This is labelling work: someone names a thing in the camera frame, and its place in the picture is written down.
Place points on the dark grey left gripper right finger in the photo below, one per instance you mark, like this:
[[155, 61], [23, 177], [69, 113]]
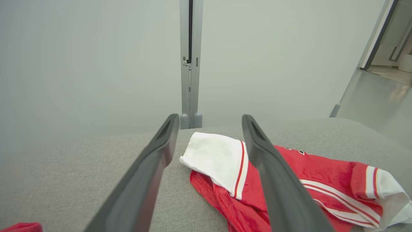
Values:
[[283, 193]]

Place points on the white frame with black strip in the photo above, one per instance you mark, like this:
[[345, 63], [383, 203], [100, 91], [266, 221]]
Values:
[[378, 35]]

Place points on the grey partition post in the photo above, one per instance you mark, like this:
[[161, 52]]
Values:
[[185, 80]]

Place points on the grey partition leg with caster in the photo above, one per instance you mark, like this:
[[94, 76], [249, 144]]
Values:
[[335, 110]]

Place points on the red white-trimmed shorts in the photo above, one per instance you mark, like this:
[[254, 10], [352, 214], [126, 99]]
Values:
[[19, 227]]

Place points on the red white basketball jersey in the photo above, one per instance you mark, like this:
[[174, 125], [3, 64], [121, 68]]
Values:
[[325, 170]]

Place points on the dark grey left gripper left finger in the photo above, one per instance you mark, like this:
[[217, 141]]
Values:
[[141, 180]]

